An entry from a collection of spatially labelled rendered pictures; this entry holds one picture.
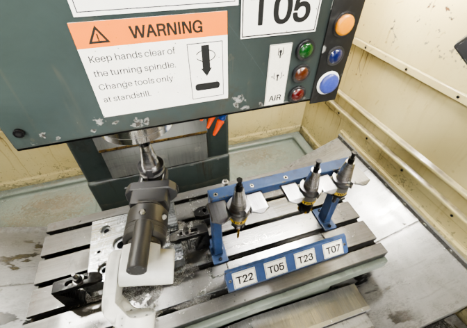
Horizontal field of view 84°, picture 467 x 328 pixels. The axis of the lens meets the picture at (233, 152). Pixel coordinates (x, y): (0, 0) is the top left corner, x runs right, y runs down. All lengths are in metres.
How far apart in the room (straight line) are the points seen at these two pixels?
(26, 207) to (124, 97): 1.60
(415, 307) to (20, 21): 1.30
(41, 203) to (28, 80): 1.55
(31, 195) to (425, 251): 2.01
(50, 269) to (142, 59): 0.95
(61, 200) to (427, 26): 1.91
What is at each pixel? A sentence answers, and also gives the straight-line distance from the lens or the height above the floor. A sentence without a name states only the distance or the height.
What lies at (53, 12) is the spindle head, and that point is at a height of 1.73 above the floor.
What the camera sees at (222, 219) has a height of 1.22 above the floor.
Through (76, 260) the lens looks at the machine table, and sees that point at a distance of 1.13.
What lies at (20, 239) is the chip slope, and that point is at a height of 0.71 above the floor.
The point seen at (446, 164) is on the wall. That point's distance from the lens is 1.23.
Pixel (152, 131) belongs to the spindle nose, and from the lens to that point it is 0.52.
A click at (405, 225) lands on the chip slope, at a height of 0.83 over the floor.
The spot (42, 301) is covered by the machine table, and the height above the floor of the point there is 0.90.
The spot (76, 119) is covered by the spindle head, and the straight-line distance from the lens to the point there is 0.36.
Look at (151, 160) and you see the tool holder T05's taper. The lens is 0.65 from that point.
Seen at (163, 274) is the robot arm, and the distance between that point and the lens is 0.54.
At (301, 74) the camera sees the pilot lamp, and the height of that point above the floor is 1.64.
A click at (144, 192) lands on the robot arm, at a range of 0.65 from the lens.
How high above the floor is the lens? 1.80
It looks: 42 degrees down
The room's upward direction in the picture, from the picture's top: straight up
